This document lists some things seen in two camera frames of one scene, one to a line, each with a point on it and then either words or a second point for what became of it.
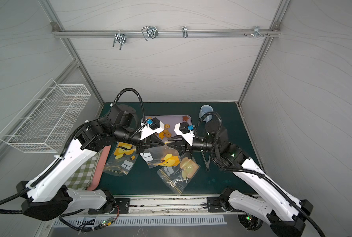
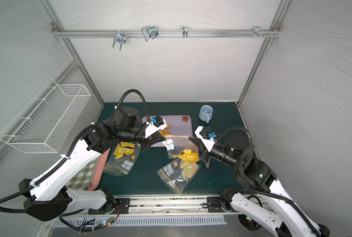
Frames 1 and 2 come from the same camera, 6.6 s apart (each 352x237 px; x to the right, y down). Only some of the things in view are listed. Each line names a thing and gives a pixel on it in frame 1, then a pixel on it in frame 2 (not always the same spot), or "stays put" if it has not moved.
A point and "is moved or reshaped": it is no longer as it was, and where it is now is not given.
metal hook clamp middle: (151, 31) stays put
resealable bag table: (178, 177) stays put
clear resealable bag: (160, 155) is moved or reshaped
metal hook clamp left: (119, 37) stays put
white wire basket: (42, 126) stays put
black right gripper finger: (178, 145) → (198, 143)
